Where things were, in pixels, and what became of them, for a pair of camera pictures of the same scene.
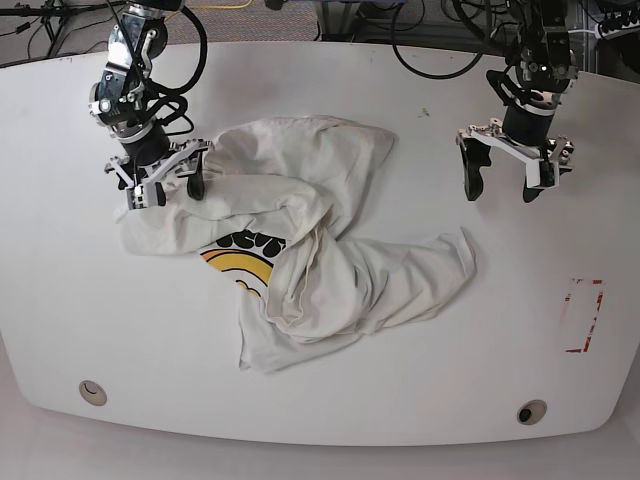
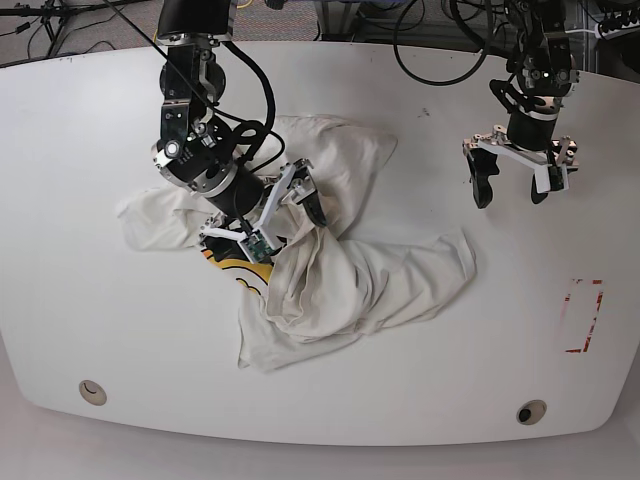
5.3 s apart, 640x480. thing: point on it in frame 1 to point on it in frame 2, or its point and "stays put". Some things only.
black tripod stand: (55, 14) stays put
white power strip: (631, 27) stays put
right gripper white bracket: (142, 194) to (293, 182)
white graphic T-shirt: (274, 227) stays put
